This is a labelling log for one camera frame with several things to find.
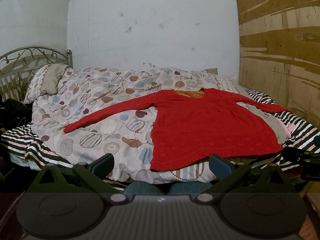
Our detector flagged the red long-sleeve sweater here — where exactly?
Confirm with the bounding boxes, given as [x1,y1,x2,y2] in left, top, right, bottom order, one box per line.
[63,88,285,171]

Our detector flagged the dark clothes pile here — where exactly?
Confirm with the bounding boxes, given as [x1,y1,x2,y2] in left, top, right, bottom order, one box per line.
[1,99,33,134]

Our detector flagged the teal trousers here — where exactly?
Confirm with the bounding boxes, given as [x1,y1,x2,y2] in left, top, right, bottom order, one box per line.
[123,181,212,197]

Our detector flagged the black white striped sheet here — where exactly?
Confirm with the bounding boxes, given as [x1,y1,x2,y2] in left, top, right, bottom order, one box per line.
[1,88,320,193]

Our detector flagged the patterned circle duvet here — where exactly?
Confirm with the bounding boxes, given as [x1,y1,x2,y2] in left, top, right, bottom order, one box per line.
[30,67,288,184]

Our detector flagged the patterned pillow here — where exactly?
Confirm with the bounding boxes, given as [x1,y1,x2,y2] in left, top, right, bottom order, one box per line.
[24,63,68,104]

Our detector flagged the metal bed headboard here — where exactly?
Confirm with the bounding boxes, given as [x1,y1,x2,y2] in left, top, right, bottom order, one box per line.
[1,46,73,101]

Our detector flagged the wooden plywood board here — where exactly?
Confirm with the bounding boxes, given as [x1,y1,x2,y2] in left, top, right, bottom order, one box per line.
[236,0,319,127]

